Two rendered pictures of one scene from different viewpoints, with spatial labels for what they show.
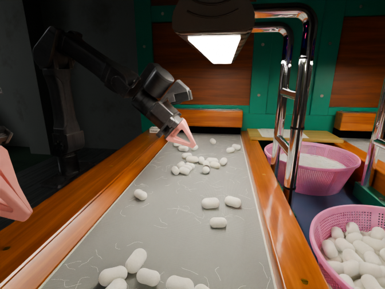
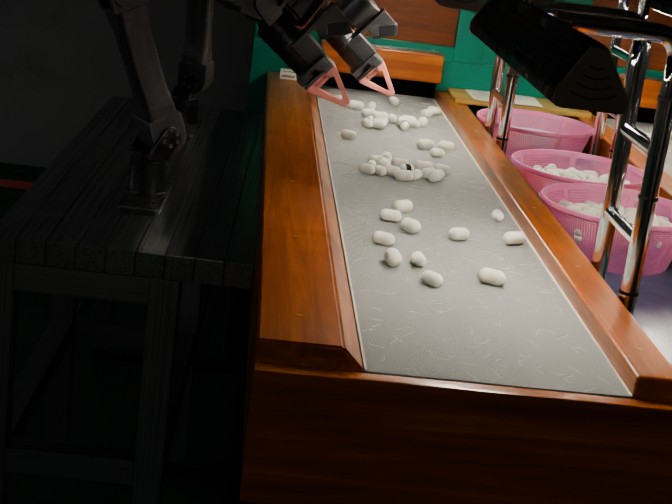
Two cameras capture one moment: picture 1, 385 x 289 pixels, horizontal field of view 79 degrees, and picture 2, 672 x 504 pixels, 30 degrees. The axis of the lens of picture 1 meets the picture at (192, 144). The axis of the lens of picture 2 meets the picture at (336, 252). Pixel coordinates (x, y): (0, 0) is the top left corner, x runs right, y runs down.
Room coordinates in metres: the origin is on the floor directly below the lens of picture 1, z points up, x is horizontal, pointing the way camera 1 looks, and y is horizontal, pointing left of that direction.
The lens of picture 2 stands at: (-1.97, 0.66, 1.25)
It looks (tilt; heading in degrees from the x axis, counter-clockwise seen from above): 17 degrees down; 347
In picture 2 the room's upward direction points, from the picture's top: 7 degrees clockwise
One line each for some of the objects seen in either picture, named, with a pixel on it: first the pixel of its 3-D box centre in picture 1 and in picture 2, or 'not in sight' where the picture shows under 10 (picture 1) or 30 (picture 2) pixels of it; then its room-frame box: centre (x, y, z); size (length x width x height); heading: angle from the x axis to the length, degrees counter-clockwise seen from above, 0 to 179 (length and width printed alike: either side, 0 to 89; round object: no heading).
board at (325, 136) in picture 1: (290, 135); (517, 102); (0.90, -0.39, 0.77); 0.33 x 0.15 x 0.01; 82
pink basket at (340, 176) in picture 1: (306, 166); (532, 141); (0.68, -0.36, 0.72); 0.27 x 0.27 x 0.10
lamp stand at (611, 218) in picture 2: not in sight; (574, 178); (-0.42, -0.01, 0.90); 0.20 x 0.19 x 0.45; 172
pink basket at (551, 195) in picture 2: not in sight; (613, 230); (-0.03, -0.26, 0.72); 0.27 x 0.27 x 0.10
